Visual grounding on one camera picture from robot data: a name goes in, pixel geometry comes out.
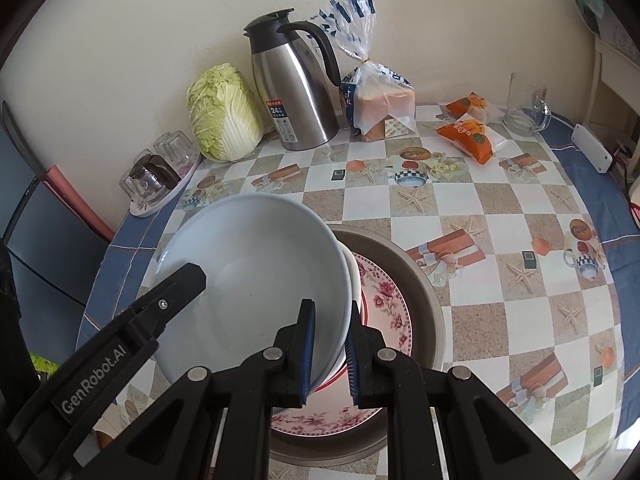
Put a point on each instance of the white wooden furniture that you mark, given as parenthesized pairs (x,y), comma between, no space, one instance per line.
(615,70)

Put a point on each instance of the white oval tray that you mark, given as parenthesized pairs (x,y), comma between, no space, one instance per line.
(150,207)

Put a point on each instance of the pink floral round plate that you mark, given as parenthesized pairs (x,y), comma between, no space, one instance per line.
(385,305)

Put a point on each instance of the clear glass mug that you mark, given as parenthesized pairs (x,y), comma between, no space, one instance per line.
(520,110)

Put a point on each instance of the strawberry print bowl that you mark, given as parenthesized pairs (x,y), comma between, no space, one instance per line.
(352,280)

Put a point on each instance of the large white bowl red print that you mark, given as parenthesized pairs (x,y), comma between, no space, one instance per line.
(250,270)

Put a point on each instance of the colourful packets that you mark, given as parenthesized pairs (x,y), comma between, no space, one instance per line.
(42,362)

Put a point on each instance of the orange snack packet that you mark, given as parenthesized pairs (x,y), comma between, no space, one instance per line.
(465,105)
(470,137)

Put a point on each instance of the napa cabbage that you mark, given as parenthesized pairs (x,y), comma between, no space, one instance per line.
(225,115)

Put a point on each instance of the clear drinking glass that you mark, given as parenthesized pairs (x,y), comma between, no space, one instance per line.
(172,147)

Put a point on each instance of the bagged sliced bread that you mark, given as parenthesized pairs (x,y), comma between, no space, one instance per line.
(380,105)

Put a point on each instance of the stainless steel basin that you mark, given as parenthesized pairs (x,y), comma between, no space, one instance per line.
(425,310)

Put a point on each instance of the stainless steel thermos jug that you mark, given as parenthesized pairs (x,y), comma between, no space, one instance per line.
(295,95)

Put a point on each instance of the checkered patterned tablecloth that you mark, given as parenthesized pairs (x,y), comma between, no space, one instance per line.
(500,285)

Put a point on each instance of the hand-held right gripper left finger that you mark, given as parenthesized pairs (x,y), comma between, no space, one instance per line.
(309,355)

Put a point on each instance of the glass teapot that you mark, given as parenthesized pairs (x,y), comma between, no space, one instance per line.
(145,180)

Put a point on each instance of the white power strip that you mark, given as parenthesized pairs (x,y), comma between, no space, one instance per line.
(592,149)

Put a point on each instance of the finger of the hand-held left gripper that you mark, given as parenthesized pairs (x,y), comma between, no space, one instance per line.
(170,300)

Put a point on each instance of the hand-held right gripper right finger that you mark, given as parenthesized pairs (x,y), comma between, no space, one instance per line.
(352,355)

